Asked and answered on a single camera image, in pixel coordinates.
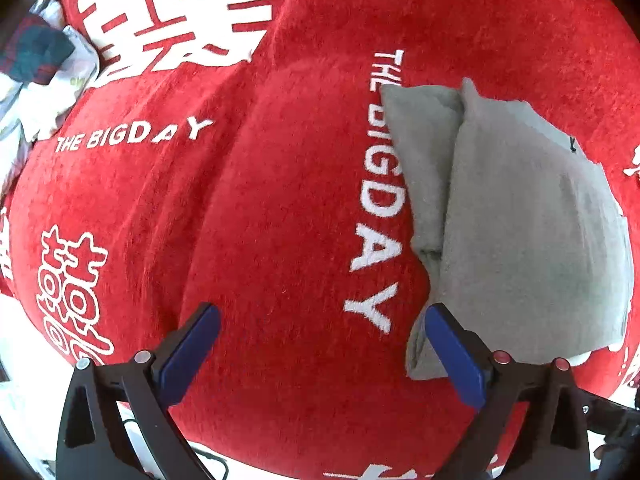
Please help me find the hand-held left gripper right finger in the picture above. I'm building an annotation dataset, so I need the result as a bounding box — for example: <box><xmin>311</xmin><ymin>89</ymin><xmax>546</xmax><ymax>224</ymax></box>
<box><xmin>424</xmin><ymin>303</ymin><xmax>593</xmax><ymax>480</ymax></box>

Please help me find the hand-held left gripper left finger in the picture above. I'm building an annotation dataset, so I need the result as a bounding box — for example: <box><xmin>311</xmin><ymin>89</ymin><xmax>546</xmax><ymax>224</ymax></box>
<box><xmin>55</xmin><ymin>302</ymin><xmax>223</xmax><ymax>480</ymax></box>

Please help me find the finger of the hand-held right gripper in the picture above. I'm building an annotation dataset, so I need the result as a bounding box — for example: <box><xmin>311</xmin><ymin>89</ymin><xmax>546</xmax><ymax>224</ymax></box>
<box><xmin>575</xmin><ymin>389</ymin><xmax>640</xmax><ymax>431</ymax></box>

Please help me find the grey sweater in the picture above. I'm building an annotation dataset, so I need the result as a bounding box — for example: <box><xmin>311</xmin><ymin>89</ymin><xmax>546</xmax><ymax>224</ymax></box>
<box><xmin>380</xmin><ymin>77</ymin><xmax>633</xmax><ymax>381</ymax></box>

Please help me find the red printed blanket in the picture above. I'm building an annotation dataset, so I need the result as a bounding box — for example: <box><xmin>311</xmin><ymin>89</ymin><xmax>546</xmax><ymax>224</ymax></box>
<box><xmin>0</xmin><ymin>0</ymin><xmax>640</xmax><ymax>480</ymax></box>

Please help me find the white floral cloth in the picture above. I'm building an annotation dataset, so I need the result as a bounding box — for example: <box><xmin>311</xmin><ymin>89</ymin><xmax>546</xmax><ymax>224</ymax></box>
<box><xmin>0</xmin><ymin>0</ymin><xmax>101</xmax><ymax>201</ymax></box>

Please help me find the dark plaid cloth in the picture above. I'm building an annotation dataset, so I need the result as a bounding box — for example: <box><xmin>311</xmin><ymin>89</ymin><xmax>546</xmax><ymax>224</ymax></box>
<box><xmin>2</xmin><ymin>14</ymin><xmax>76</xmax><ymax>86</ymax></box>

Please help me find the black cable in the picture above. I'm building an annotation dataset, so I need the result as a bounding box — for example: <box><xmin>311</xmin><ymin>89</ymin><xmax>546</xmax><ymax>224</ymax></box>
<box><xmin>190</xmin><ymin>445</ymin><xmax>228</xmax><ymax>480</ymax></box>

